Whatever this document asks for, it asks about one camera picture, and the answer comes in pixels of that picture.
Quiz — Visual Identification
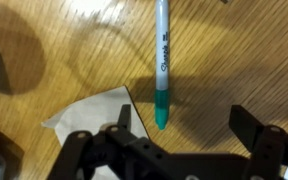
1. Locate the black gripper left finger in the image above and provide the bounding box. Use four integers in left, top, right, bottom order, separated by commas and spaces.
47, 104, 144, 180

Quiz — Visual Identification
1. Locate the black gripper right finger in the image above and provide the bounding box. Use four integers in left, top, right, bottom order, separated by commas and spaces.
229, 105, 288, 180

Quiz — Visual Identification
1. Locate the green capped white marker pen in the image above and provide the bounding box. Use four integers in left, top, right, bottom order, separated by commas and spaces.
155, 0, 169, 130

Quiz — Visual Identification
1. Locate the brown napkin at table edge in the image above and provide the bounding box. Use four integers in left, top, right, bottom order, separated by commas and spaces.
41, 85, 151, 180

